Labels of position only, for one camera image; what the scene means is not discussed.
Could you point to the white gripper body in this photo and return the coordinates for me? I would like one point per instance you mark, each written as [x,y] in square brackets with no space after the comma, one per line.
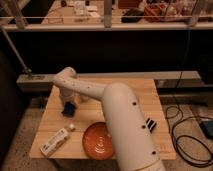
[67,95]

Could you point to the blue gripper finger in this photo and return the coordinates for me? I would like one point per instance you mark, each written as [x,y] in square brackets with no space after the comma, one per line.
[69,109]

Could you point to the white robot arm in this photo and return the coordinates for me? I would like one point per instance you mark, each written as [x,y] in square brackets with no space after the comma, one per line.
[134,147]

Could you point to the orange ridged bowl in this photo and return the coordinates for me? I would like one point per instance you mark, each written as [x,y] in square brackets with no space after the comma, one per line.
[97,143]

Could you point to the black white striped block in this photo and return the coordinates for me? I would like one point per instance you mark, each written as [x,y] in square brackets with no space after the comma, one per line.
[151,124]

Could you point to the diagonal metal pole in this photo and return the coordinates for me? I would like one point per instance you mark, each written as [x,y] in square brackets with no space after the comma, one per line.
[26,69]

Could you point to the blue power adapter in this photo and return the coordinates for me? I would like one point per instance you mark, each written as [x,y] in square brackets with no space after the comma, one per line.
[207,128]

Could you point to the grey metal shelf rail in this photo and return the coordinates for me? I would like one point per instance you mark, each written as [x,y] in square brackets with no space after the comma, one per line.
[166,79]

